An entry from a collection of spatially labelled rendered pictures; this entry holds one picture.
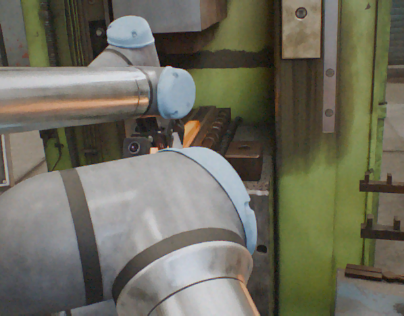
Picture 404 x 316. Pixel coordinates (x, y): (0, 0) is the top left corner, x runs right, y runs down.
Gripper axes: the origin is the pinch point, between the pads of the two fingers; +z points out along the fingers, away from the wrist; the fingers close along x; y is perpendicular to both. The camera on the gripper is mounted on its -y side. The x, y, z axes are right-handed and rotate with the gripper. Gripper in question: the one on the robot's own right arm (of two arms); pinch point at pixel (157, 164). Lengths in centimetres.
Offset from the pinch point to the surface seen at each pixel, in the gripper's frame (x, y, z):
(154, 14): -2.4, -29.4, 16.5
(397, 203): 89, 99, 206
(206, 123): 3.1, 2.0, 41.0
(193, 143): 2.8, 2.2, 22.5
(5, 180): -37.5, 4.5, 2.2
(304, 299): 30, 53, 32
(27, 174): -186, 95, 246
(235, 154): 14.0, 3.7, 18.1
